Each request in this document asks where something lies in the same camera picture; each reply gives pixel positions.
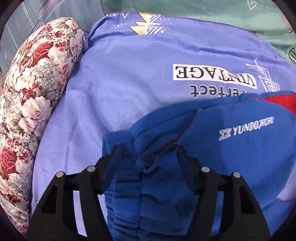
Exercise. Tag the purple printed bed sheet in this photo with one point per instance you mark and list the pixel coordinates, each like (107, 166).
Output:
(152, 83)

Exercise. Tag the blue and red pants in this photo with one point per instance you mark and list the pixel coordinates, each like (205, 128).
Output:
(145, 192)

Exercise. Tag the red floral pillow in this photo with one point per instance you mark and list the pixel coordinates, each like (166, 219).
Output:
(33, 86)

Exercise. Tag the green heart print sheet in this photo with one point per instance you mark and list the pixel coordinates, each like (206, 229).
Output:
(196, 11)

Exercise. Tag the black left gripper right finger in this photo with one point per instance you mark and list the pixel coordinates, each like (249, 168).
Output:
(226, 208)

